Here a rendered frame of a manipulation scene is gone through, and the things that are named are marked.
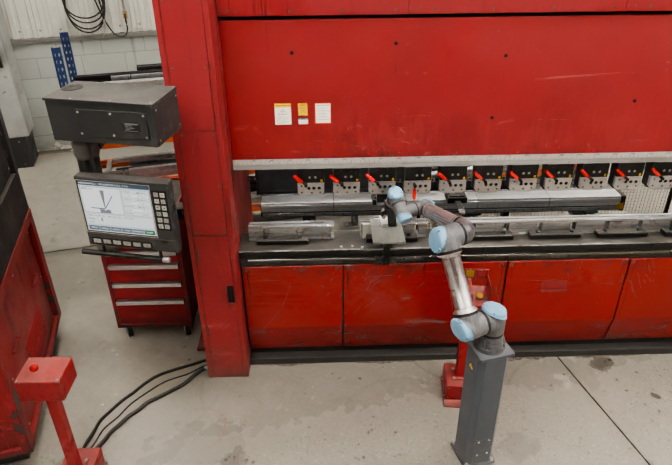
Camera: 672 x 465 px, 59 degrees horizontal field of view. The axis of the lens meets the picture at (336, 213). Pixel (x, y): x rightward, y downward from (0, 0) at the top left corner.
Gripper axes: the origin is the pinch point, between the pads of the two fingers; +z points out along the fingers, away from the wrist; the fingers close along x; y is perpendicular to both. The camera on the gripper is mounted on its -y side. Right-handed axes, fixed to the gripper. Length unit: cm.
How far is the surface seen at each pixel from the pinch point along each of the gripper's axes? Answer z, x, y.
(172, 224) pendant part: -66, 105, -24
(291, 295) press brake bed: 35, 58, -35
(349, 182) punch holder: -11.8, 22.4, 17.9
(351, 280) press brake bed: 27.2, 21.6, -28.5
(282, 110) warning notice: -44, 58, 46
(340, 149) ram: -26.8, 27.3, 31.0
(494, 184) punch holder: -9, -60, 16
